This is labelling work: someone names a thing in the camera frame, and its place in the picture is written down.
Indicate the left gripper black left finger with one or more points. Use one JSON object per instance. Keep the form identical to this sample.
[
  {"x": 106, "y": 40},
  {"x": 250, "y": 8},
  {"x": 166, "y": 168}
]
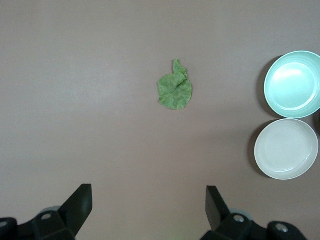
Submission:
[{"x": 72, "y": 215}]

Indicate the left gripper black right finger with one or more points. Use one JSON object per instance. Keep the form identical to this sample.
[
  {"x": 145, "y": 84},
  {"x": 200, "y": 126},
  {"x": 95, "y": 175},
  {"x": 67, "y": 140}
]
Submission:
[{"x": 221, "y": 220}]

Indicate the green lettuce leaf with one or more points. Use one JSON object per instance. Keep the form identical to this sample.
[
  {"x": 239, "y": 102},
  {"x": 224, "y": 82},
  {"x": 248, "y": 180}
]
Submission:
[{"x": 175, "y": 95}]

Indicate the beige plate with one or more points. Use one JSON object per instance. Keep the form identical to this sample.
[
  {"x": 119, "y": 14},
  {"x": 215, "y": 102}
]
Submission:
[{"x": 285, "y": 150}]

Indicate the pale green plate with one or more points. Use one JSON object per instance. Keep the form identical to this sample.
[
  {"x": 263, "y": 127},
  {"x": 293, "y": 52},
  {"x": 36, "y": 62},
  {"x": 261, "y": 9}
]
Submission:
[{"x": 292, "y": 85}]

